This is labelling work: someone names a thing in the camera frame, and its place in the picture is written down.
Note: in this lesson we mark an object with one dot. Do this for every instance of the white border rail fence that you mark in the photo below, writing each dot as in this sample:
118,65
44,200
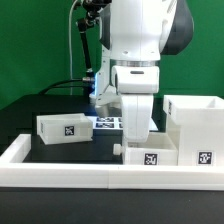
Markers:
15,172

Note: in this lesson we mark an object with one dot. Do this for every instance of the white drawer tagged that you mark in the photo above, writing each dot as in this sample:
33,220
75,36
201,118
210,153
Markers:
157,150
64,128

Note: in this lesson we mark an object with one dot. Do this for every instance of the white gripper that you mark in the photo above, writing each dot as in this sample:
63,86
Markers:
136,115

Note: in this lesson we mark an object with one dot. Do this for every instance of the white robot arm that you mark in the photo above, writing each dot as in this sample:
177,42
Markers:
134,35

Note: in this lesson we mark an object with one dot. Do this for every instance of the white drawer cabinet box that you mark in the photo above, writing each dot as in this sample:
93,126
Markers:
195,124

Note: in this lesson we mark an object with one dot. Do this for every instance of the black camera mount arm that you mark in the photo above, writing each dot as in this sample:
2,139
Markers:
91,18

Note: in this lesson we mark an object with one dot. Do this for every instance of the white drawer front tagged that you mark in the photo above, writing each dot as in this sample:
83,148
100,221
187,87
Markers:
157,150

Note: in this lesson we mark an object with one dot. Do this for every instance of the white marker tag sheet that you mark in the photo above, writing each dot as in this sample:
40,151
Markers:
106,123

